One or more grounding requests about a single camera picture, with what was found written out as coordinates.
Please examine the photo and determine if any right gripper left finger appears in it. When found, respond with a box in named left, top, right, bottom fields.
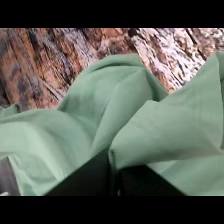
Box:
left=44, top=148, right=113, bottom=197

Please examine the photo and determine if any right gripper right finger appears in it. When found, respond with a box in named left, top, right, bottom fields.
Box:
left=117, top=164, right=186, bottom=197

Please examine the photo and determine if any green shirt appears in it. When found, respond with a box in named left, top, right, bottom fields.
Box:
left=0, top=49, right=224, bottom=197

